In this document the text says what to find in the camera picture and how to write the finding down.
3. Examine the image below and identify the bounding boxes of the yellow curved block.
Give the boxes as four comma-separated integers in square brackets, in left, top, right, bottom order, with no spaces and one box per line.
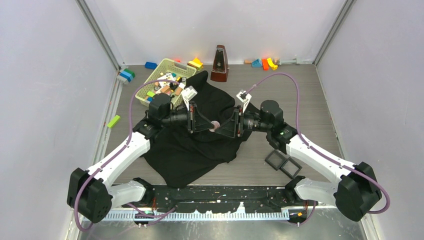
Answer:
[266,58,278,71]

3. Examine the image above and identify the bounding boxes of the light green plastic basket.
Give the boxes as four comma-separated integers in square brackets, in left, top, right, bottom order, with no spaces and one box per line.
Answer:
[135,58,197,107]

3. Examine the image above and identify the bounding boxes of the light blue toy block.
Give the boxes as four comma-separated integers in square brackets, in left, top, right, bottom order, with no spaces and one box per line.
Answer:
[251,58,263,68]

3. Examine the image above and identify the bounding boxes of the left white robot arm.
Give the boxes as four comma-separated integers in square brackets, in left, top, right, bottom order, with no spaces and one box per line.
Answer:
[67,86,214,224]

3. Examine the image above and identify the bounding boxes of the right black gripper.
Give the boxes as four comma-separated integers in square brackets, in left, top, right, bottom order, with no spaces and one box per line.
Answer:
[215,105,272,139]

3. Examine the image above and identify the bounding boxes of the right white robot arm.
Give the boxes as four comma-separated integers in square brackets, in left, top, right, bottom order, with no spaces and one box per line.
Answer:
[215,90,383,222]

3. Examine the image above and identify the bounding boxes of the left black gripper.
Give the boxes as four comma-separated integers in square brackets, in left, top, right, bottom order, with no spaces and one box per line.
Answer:
[161,101,214,134]

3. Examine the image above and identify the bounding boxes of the black garment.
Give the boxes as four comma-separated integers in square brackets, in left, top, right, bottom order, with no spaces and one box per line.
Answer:
[143,70,252,188]

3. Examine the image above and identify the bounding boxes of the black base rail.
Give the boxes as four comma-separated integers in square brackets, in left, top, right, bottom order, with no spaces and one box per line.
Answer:
[120,183,319,215]

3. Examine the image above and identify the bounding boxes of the round pink brooch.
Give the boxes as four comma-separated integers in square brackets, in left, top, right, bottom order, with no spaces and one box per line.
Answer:
[209,120,220,132]

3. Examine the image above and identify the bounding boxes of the red orange block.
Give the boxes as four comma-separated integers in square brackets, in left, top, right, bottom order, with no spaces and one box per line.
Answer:
[261,58,269,71]

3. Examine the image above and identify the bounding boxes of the lime green block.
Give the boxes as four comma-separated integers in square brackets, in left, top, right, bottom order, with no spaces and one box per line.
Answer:
[106,115,121,129]

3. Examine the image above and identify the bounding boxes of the left black square frame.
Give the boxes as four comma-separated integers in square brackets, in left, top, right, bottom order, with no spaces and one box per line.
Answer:
[264,149,288,171]

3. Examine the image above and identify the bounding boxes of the black square frame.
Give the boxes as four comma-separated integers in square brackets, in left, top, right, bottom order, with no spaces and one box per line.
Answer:
[264,149,288,171]
[279,157,303,180]

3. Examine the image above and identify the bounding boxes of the nine of spades card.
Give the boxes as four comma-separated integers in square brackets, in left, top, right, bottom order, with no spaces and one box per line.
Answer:
[157,72,175,87]

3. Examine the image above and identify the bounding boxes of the right black square frame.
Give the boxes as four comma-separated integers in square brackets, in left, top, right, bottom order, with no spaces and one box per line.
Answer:
[279,157,303,180]

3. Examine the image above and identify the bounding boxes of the yellow orange block stack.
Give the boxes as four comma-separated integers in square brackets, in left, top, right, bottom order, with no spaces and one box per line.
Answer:
[187,57,204,71]

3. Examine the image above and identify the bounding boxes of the blue green stacked blocks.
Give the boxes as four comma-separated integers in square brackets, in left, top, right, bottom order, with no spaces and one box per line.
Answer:
[116,68,136,85]

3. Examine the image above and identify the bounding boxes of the brown wooden metronome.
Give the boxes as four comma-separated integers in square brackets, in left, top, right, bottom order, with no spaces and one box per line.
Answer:
[210,45,229,83]

